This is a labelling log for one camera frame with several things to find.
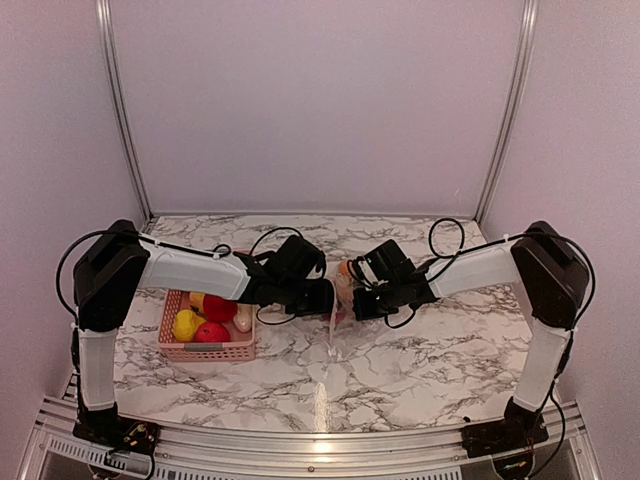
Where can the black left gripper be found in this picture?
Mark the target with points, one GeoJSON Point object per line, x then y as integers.
{"type": "Point", "coordinates": [322, 305]}

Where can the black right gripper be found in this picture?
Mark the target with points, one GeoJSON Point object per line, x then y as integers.
{"type": "Point", "coordinates": [362, 310]}

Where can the orange fake tangerine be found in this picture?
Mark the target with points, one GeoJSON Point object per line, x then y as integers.
{"type": "Point", "coordinates": [344, 268]}

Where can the pale green fake cabbage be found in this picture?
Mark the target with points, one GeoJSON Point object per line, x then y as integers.
{"type": "Point", "coordinates": [243, 320]}

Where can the clear zip top bag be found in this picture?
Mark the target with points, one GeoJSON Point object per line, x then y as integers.
{"type": "Point", "coordinates": [350, 335]}

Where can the red fake apple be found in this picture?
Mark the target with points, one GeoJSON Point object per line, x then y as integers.
{"type": "Point", "coordinates": [219, 310]}

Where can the red fake tomato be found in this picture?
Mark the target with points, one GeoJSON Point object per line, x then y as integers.
{"type": "Point", "coordinates": [212, 332]}

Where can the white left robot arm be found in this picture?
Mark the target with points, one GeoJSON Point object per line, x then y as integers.
{"type": "Point", "coordinates": [121, 260]}

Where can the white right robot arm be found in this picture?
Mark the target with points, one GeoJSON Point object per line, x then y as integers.
{"type": "Point", "coordinates": [554, 283]}

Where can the pink perforated plastic basket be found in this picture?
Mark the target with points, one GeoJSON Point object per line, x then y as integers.
{"type": "Point", "coordinates": [204, 317]}

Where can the right aluminium frame post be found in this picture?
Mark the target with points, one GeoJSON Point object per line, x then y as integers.
{"type": "Point", "coordinates": [522, 62]}

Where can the aluminium frame post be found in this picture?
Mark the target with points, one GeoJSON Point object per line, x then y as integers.
{"type": "Point", "coordinates": [109, 48]}
{"type": "Point", "coordinates": [522, 62]}

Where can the aluminium front rail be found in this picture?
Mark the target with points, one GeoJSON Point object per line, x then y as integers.
{"type": "Point", "coordinates": [190, 452]}

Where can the left aluminium frame post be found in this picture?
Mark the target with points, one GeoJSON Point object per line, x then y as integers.
{"type": "Point", "coordinates": [109, 48]}

